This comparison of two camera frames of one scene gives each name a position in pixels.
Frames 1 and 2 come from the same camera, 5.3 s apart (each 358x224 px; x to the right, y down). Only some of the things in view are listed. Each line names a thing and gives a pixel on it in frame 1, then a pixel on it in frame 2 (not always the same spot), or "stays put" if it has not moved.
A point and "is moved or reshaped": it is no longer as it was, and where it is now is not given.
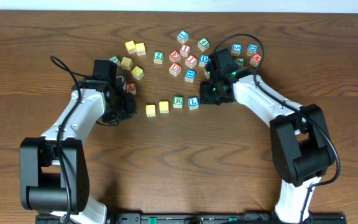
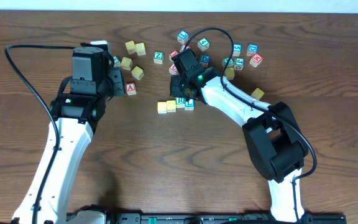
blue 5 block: (236, 49) stays put
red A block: (131, 88) stays put
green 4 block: (203, 43) stays put
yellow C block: (150, 110) → (161, 107)
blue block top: (183, 36) stays put
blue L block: (193, 102) is moved or reshaped
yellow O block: (164, 106) → (171, 106)
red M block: (255, 60) stays put
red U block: (174, 68) stays put
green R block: (178, 101) stays put
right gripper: (210, 94) → (175, 86)
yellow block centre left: (137, 73) stays put
